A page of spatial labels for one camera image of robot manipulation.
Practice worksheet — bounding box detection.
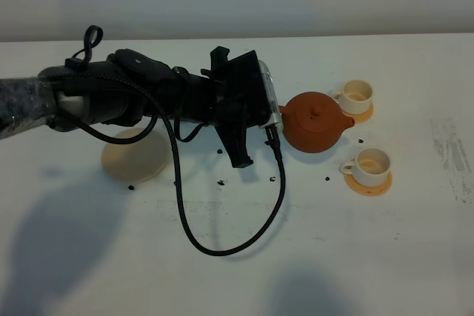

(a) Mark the brown clay teapot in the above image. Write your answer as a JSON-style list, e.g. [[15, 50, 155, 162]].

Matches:
[[279, 92, 355, 153]]

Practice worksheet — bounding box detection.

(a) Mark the far orange round coaster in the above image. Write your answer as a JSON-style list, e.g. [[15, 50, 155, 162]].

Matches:
[[330, 104, 374, 127]]

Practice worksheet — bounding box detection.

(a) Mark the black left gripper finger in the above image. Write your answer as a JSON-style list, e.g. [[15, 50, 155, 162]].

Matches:
[[215, 124, 253, 168]]

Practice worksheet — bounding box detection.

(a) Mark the near white teacup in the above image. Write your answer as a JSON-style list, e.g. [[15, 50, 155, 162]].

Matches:
[[340, 147, 392, 187]]

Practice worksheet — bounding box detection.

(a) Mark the cream round teapot coaster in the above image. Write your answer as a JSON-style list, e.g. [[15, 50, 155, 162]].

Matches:
[[101, 130, 171, 184]]

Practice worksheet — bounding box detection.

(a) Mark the far white teacup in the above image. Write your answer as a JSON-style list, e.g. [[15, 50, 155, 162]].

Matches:
[[329, 80, 373, 115]]

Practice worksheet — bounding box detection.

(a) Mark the orange round coaster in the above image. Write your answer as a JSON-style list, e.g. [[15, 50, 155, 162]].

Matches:
[[344, 173, 393, 197], [330, 104, 374, 127]]

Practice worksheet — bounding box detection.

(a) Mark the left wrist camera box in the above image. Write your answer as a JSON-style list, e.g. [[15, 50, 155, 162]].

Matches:
[[220, 49, 284, 134]]

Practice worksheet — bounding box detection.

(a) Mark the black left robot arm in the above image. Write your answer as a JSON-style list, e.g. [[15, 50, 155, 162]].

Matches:
[[1, 47, 270, 168]]

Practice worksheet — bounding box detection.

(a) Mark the black braided camera cable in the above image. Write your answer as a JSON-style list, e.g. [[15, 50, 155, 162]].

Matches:
[[47, 71, 287, 257]]

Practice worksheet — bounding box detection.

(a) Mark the white teacup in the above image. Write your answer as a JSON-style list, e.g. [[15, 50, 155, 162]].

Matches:
[[329, 80, 373, 115], [340, 147, 392, 187]]

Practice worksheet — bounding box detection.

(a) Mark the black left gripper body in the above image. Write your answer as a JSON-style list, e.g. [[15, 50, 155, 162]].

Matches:
[[173, 46, 247, 127]]

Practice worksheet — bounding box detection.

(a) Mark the near orange round coaster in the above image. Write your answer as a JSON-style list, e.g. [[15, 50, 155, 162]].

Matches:
[[344, 173, 393, 197]]

